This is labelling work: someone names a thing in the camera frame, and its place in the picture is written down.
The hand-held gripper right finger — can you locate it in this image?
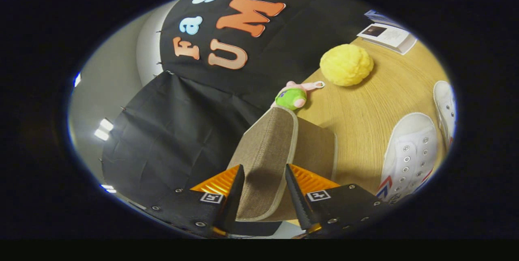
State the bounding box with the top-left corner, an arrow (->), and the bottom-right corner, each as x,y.
285,163 -> 397,238

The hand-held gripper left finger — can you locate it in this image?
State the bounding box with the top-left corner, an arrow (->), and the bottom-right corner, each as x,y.
144,164 -> 246,238

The beige fabric storage box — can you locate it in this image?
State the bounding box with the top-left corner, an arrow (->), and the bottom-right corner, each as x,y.
227,106 -> 339,223

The white shoe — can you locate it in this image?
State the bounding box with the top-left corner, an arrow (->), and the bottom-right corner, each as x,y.
375,112 -> 438,205
433,81 -> 457,152

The black backdrop cloth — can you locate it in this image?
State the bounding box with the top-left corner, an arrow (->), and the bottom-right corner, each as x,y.
101,0 -> 384,213

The pink and green plush toy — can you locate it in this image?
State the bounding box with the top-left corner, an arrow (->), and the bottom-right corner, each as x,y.
271,81 -> 326,111

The yellow fluffy plush toy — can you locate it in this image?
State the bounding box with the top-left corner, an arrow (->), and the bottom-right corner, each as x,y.
320,43 -> 374,87

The white book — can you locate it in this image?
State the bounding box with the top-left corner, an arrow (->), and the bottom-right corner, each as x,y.
357,23 -> 418,56

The blue book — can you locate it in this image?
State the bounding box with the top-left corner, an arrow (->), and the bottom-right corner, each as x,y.
364,9 -> 406,30

